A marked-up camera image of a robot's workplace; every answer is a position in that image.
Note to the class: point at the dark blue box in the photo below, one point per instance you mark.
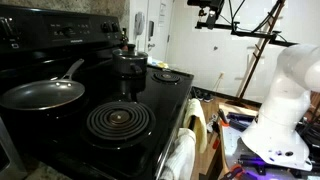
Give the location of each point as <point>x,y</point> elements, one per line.
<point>241,120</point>

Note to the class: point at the robot mounting table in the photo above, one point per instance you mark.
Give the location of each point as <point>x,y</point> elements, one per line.
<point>233,146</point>

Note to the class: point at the grey frying pan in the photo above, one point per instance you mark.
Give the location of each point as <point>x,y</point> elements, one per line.
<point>40,95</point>

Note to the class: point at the orange black clamp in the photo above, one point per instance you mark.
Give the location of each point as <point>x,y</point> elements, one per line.
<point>233,171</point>
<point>224,118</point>

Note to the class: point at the black saucepan with lid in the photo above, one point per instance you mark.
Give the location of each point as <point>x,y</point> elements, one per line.
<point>128,61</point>

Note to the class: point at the small coil burner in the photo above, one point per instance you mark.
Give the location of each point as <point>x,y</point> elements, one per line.
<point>166,77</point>

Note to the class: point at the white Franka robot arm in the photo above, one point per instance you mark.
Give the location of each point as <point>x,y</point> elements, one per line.
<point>283,110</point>

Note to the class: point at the black electric stove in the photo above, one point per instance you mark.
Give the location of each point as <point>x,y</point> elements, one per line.
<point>160,100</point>

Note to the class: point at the white hanging towel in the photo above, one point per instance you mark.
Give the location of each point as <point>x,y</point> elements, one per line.
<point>181,153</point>

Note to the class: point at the wooden leaning stand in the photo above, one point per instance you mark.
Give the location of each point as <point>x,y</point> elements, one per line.
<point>256,56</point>

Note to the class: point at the large coil burner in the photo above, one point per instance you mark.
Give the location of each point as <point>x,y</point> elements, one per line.
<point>118,118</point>

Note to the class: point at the pair of dark shoes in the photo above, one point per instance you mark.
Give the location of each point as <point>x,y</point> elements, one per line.
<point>203,96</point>

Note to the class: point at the black stove knob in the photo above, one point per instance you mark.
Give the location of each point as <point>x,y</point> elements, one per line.
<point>106,27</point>
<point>5,26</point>
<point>115,27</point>

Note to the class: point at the white wall phone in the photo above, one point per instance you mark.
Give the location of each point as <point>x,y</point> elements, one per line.
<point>139,23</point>

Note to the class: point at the yellow hanging towel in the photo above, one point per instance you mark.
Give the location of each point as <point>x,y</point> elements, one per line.
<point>198,120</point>

